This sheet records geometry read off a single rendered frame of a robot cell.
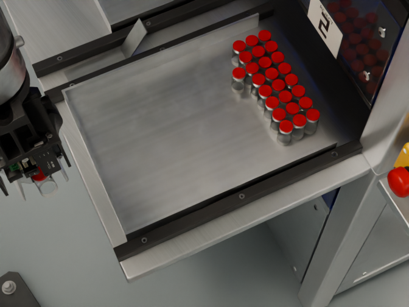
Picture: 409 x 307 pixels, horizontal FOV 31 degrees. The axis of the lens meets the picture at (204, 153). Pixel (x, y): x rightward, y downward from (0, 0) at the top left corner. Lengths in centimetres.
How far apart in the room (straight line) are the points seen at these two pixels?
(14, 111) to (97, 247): 138
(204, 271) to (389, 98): 109
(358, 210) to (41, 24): 62
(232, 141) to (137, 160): 15
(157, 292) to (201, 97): 89
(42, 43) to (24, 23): 5
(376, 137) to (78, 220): 115
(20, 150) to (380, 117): 53
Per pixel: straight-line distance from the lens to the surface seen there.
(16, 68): 65
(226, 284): 196
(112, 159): 112
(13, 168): 73
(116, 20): 125
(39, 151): 70
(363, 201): 122
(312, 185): 111
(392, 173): 99
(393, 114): 100
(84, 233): 203
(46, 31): 126
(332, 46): 108
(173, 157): 112
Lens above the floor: 189
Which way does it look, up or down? 64 degrees down
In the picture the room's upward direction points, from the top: 1 degrees counter-clockwise
